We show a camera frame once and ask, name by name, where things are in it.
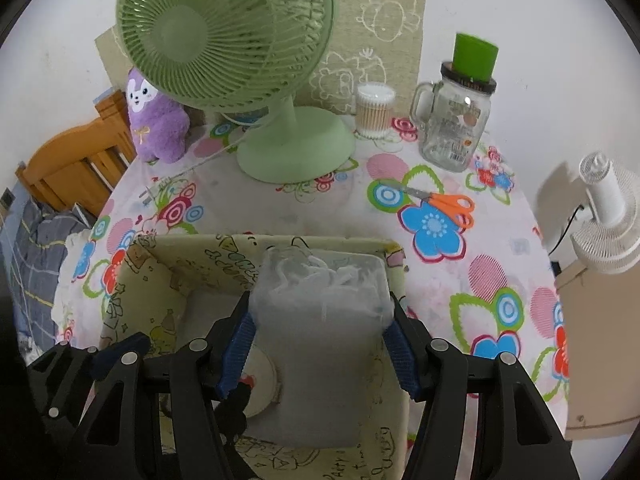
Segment black fan cable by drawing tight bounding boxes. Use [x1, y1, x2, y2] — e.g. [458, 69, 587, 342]
[547, 202, 588, 256]

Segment orange handled scissors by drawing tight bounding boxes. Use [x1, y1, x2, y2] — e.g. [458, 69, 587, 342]
[381, 180, 476, 229]

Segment purple plush toy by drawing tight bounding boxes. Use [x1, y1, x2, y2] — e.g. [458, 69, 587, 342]
[125, 66, 191, 163]

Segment green desk fan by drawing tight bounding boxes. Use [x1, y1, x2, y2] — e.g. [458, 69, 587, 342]
[116, 0, 357, 184]

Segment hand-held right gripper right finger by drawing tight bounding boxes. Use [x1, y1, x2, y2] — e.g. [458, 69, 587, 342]
[382, 292, 581, 480]

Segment cotton swab container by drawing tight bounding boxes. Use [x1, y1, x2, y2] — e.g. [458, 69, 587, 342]
[355, 82, 396, 139]

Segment glass jar mug green lid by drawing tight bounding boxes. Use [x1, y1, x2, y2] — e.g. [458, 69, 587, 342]
[411, 32, 501, 173]

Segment beige cartoon wall sheet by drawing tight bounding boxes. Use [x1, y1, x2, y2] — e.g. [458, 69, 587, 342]
[95, 0, 429, 116]

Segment white circulator fan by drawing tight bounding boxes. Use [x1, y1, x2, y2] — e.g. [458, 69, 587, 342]
[570, 151, 640, 276]

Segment grey plaid bedding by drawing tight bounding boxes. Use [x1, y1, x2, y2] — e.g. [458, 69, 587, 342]
[0, 195, 96, 351]

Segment floral tablecloth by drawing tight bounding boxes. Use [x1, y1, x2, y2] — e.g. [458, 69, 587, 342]
[52, 110, 571, 480]

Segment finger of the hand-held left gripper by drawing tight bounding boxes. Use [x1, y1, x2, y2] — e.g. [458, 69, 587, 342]
[27, 334, 151, 456]

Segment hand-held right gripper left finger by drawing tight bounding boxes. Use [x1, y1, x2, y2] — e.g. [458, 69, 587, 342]
[60, 291, 261, 480]

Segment wooden headboard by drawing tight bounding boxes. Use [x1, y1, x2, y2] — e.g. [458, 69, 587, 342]
[15, 90, 138, 216]

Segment clear plastic box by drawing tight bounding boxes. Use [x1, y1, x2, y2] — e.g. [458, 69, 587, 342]
[248, 247, 393, 448]

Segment yellow cartoon fabric storage basket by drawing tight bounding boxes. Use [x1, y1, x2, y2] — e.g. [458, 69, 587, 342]
[100, 234, 411, 480]

